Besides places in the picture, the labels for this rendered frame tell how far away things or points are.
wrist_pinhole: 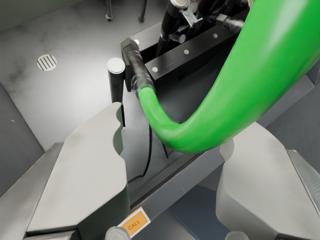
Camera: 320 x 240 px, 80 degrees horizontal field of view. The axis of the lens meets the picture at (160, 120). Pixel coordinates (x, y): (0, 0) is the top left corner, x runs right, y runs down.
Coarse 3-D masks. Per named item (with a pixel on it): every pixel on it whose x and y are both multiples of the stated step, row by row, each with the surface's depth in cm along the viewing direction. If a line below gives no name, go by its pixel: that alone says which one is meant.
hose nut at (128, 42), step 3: (126, 39) 22; (129, 39) 22; (123, 42) 22; (126, 42) 22; (129, 42) 22; (132, 42) 22; (135, 42) 23; (120, 45) 23; (123, 45) 22; (126, 45) 21; (129, 45) 22; (132, 45) 22; (135, 45) 22; (123, 48) 22; (138, 48) 22
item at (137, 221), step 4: (132, 212) 33; (140, 212) 33; (128, 216) 33; (136, 216) 33; (140, 216) 33; (144, 216) 33; (128, 220) 32; (132, 220) 32; (136, 220) 33; (140, 220) 33; (144, 220) 33; (124, 224) 32; (128, 224) 32; (132, 224) 32; (136, 224) 32; (140, 224) 33; (128, 228) 32; (132, 228) 32; (136, 228) 32; (128, 232) 32; (132, 232) 32
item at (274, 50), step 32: (256, 0) 3; (288, 0) 3; (256, 32) 3; (288, 32) 3; (224, 64) 4; (256, 64) 3; (288, 64) 3; (224, 96) 4; (256, 96) 4; (160, 128) 11; (192, 128) 6; (224, 128) 5
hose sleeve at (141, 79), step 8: (128, 48) 21; (136, 48) 21; (128, 56) 20; (136, 56) 20; (136, 64) 19; (144, 64) 20; (136, 72) 18; (144, 72) 18; (136, 80) 17; (144, 80) 17; (136, 88) 16; (152, 88) 17; (136, 96) 17
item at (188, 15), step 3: (189, 9) 27; (180, 12) 26; (183, 12) 26; (186, 12) 26; (189, 12) 27; (183, 15) 26; (186, 15) 26; (189, 15) 26; (192, 15) 27; (186, 18) 26; (189, 18) 26; (192, 18) 27; (195, 18) 27; (189, 21) 26; (192, 21) 26; (189, 24) 26
